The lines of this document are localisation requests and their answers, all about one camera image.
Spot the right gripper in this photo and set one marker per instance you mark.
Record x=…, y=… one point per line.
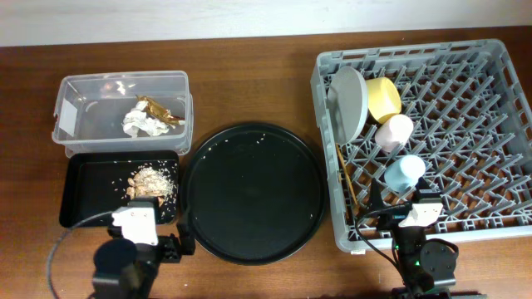
x=391, y=218

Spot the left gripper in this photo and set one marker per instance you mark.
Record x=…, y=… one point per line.
x=172, y=252

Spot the black rectangular tray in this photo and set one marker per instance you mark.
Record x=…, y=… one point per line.
x=98, y=182

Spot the clear plastic bin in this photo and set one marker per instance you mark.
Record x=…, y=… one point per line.
x=90, y=110

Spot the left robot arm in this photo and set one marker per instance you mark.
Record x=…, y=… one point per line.
x=125, y=270

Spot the grey dishwasher rack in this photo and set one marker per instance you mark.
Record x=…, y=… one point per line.
x=472, y=128

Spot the pink cup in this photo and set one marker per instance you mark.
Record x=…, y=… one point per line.
x=395, y=131

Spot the blue cup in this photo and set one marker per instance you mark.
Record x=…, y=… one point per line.
x=404, y=173

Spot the yellow bowl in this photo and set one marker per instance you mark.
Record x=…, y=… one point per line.
x=384, y=100

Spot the white tissue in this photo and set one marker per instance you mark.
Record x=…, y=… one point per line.
x=138, y=120

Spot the round black tray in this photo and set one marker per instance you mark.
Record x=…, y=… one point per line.
x=253, y=193

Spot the grey plate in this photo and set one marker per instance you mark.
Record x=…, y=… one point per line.
x=348, y=97

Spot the golden wrapper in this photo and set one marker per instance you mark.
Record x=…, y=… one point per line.
x=154, y=109

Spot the wooden chopstick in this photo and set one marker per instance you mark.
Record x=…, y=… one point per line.
x=347, y=198
x=346, y=174

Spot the food scraps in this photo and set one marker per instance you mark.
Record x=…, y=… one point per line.
x=149, y=180

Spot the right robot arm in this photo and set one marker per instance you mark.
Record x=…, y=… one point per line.
x=426, y=266

